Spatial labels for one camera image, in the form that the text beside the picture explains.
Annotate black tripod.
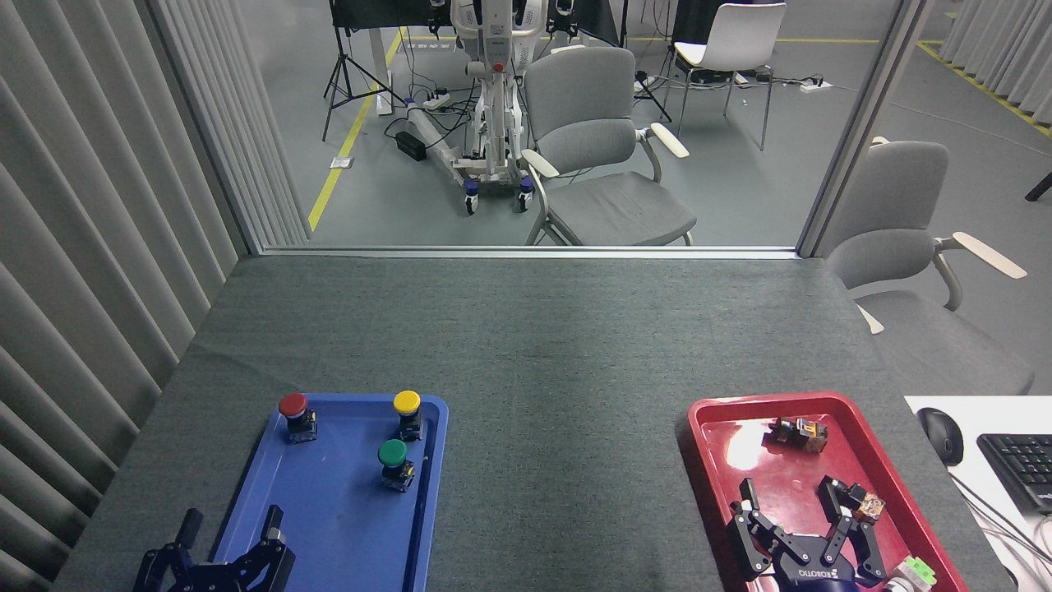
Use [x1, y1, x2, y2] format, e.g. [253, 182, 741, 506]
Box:
[322, 0, 408, 142]
[621, 0, 673, 123]

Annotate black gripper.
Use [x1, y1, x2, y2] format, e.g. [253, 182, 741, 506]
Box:
[730, 475, 890, 592]
[131, 504, 297, 592]

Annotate green and white switch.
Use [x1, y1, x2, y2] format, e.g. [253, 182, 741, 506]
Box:
[884, 556, 938, 592]

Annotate black switch with amber window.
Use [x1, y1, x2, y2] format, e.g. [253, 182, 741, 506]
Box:
[768, 416, 829, 454]

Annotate blue plastic tray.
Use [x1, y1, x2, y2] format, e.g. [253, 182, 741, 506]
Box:
[201, 393, 450, 592]

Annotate grey desk cable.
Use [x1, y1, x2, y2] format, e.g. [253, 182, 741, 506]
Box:
[949, 473, 1052, 568]

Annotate black and orange switch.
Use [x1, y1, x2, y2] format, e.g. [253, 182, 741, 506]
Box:
[837, 480, 886, 525]

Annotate grey vertical blinds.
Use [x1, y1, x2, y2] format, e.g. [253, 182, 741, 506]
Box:
[0, 0, 309, 592]

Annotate grey pleated curtain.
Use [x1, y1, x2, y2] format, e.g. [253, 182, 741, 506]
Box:
[937, 0, 1052, 124]

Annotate black keyboard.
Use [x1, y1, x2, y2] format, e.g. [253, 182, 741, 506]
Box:
[976, 433, 1052, 516]

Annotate red plastic tray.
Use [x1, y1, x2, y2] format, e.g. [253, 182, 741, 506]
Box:
[687, 391, 971, 592]

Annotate yellow push button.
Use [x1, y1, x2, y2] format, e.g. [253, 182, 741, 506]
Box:
[392, 390, 425, 442]

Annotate green push button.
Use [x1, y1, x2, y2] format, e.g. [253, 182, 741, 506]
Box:
[377, 439, 416, 493]

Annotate white desk leg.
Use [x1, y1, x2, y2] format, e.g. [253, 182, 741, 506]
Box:
[367, 25, 395, 116]

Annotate white plastic chair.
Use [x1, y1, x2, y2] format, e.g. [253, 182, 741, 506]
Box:
[662, 2, 787, 151]

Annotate grey office chair white armrests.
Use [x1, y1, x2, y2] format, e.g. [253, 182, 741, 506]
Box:
[520, 46, 698, 247]
[826, 136, 1036, 397]

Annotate silver frame post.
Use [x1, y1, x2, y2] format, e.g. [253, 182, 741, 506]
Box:
[796, 0, 934, 259]

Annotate white wheeled stand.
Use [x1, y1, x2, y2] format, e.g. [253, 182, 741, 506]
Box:
[407, 0, 550, 216]

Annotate black computer mouse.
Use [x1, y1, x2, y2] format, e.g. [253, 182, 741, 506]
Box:
[917, 407, 965, 467]

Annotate silver frame rail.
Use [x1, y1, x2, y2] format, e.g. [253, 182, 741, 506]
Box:
[261, 245, 800, 261]

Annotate red push button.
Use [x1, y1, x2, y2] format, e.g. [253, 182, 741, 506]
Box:
[278, 392, 319, 444]

